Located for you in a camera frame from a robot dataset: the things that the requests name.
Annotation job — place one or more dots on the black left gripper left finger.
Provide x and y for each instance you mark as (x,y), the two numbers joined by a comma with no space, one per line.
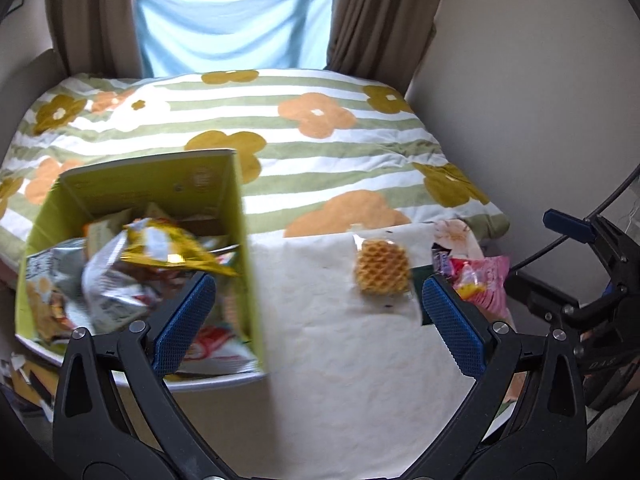
(114,416)

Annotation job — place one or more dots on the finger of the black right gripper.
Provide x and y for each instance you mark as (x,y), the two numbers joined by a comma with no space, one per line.
(544,301)
(617,252)

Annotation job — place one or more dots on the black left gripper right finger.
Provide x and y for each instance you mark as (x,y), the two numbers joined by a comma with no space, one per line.
(524,417)

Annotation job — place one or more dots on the pink marshmallow bag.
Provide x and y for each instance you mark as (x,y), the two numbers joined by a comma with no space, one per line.
(481,282)

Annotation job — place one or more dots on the grey corn chips bag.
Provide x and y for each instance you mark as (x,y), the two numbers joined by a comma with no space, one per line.
(54,292)

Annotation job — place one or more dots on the white silver snack bag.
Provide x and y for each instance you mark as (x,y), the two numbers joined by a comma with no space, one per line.
(114,297)

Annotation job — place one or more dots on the shrimp flakes snack bag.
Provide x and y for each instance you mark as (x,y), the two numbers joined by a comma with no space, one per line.
(220,347)

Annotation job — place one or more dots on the packaged round waffle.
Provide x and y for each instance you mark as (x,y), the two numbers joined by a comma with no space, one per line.
(382,280)

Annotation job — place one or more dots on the gold foil snack packet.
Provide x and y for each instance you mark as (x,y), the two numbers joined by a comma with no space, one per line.
(159,244)

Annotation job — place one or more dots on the dark green pouch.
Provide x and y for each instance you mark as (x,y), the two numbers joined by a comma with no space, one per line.
(423,285)

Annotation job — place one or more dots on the cream floral tablecloth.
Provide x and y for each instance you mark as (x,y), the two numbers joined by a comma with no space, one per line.
(354,388)

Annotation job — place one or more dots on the yellow-green cardboard box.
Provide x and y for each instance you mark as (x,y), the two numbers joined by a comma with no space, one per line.
(198,191)

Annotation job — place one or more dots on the floral striped quilt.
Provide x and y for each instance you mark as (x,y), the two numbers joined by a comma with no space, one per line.
(318,150)

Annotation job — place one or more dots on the brown right curtain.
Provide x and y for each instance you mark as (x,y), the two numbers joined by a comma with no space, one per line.
(381,40)

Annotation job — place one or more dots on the brown curtain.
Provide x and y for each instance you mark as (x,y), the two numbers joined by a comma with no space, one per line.
(96,36)
(381,40)

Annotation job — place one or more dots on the light blue window cloth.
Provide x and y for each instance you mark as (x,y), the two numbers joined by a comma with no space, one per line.
(179,37)

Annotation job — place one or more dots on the brown left curtain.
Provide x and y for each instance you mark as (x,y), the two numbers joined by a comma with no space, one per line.
(96,36)

